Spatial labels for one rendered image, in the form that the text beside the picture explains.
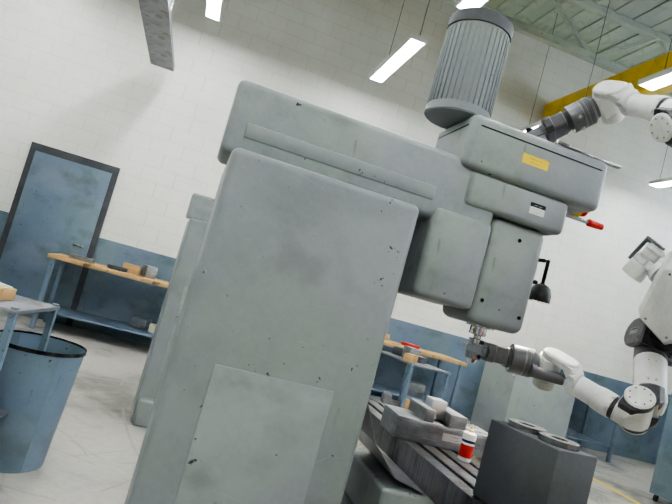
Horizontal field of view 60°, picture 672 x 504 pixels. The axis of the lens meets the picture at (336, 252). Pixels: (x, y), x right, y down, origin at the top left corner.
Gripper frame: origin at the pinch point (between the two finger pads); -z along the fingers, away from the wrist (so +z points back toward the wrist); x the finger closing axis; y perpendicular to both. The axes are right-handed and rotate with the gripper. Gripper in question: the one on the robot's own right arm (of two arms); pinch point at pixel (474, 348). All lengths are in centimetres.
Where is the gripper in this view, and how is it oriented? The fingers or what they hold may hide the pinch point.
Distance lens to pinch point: 184.7
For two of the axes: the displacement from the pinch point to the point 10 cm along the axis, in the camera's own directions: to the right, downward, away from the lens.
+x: -0.6, -0.9, -9.9
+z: 9.6, 2.5, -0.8
